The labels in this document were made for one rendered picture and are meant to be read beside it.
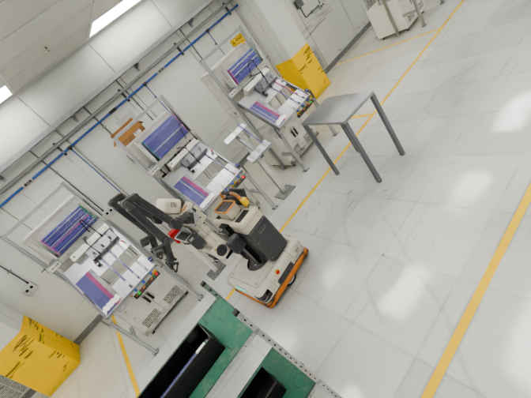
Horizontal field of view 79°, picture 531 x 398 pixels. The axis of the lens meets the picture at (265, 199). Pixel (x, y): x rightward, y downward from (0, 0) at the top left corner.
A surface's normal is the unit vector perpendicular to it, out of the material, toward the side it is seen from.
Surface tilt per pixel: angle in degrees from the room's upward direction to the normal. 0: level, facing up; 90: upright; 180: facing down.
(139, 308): 90
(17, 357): 90
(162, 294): 90
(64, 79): 90
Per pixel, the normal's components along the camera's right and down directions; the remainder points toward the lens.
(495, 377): -0.58, -0.68
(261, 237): 0.59, 0.04
